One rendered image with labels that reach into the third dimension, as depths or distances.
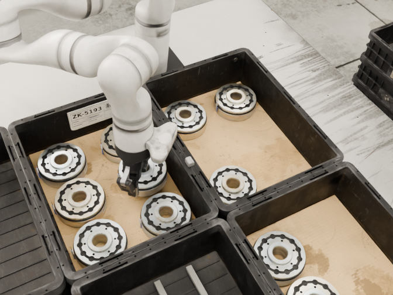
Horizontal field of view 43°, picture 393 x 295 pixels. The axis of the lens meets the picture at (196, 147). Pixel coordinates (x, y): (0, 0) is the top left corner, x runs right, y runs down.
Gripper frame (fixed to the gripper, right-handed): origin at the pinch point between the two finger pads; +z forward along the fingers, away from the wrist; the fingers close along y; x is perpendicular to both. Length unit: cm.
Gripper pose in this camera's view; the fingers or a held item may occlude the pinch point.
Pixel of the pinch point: (137, 181)
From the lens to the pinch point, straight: 103.9
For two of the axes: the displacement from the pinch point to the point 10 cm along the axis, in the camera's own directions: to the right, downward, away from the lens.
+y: -3.0, 7.3, -6.2
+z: -0.5, 6.3, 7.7
